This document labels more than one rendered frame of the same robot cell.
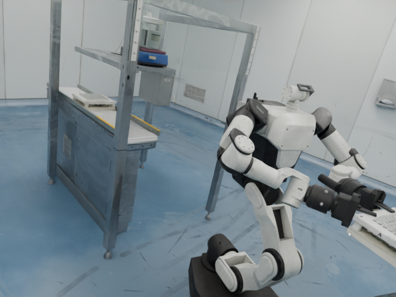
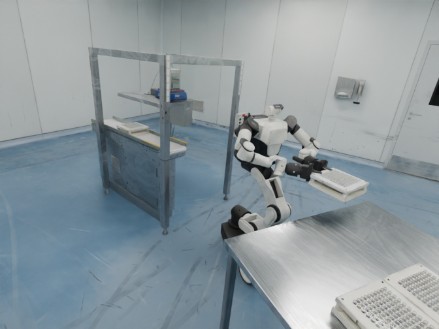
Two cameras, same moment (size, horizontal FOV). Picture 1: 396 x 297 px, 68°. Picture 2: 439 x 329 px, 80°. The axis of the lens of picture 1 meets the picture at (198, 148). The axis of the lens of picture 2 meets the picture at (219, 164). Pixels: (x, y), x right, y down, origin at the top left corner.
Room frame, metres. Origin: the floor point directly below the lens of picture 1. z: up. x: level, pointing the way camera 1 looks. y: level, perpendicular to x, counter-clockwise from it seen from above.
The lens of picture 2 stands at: (-0.57, 0.16, 1.67)
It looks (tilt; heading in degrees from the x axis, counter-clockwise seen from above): 23 degrees down; 355
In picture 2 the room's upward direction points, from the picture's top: 5 degrees clockwise
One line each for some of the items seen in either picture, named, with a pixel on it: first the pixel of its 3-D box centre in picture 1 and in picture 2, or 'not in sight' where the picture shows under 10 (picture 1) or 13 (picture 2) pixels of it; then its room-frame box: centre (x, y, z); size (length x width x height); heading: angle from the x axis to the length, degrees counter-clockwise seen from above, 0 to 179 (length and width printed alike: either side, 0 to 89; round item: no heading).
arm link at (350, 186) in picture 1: (363, 197); (317, 165); (1.03, -0.66, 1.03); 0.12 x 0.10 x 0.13; 23
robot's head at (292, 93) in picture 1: (294, 96); (272, 111); (1.34, -0.38, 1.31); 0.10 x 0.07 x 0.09; 121
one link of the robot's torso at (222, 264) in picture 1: (238, 271); (253, 224); (1.36, -0.37, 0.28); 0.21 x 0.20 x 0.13; 31
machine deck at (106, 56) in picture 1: (123, 60); (154, 98); (1.91, 0.59, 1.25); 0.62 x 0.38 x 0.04; 47
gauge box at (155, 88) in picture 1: (156, 86); (179, 113); (1.88, 0.35, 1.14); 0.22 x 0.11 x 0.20; 47
